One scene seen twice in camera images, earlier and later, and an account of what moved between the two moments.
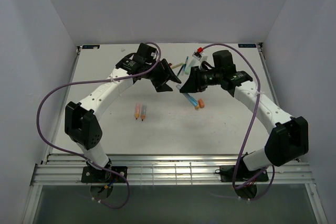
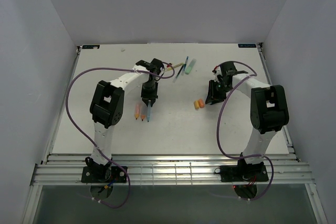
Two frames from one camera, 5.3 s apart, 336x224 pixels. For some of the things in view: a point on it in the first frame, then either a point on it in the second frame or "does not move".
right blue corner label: x=247 y=45 does not move
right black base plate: x=243 y=174 does not move
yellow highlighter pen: x=137 y=109 does not move
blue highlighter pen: x=192 y=100 to x=148 y=110
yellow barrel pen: x=180 y=64 does not move
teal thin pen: x=180 y=70 does not move
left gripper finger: x=164 y=87 to x=146 y=100
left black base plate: x=91 y=175 does not move
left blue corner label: x=91 y=46 does not move
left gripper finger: x=172 y=75 to x=152 y=102
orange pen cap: x=201 y=103 does not move
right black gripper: x=194 y=84 to x=212 y=95
